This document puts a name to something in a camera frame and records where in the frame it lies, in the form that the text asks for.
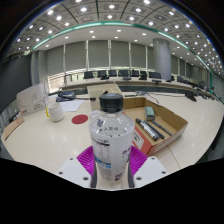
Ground row of black office chairs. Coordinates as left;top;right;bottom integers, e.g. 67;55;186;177
83;69;188;84

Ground black marker pen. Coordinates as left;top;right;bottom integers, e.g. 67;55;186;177
143;119;167;140

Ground black table microphone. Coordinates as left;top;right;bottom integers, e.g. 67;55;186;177
184;91;198;103

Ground flat round red coaster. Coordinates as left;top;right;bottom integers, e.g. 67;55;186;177
71;114;89;125

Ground black desk telephone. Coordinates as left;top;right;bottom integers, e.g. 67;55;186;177
55;90;77;103

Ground flat brown cardboard piece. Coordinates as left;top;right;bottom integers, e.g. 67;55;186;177
1;114;26;141

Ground white paper sheet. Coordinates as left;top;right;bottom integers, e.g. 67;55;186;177
59;99;85;113

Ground white remote control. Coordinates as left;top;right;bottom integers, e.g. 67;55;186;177
89;109;101;120

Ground open cardboard box red side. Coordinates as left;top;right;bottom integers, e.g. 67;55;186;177
122;96;189;157

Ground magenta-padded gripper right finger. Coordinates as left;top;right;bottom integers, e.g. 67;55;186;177
127;145;168;189

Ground white printed cardboard box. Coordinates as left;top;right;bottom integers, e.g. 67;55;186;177
15;82;50;118

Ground white mug with yellow handle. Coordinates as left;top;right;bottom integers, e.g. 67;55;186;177
45;102;65;123

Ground clear plastic water bottle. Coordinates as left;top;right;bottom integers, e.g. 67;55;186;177
88;92;136;183

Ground thin grey cable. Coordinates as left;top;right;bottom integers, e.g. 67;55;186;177
133;90;161;105

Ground black marker with white label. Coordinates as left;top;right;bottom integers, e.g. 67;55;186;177
134;117;160;142

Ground long curved conference desk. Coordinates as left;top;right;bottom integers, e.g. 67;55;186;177
59;76;218;101

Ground green whiteboard eraser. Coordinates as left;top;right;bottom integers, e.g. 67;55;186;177
144;106;156;121

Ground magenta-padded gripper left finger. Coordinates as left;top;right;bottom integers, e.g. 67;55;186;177
56;145;98;189

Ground beige compartment organizer box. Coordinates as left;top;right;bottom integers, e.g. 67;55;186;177
87;83;124;111

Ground recessed ceiling lights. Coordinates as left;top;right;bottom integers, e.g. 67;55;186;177
13;0;224;78

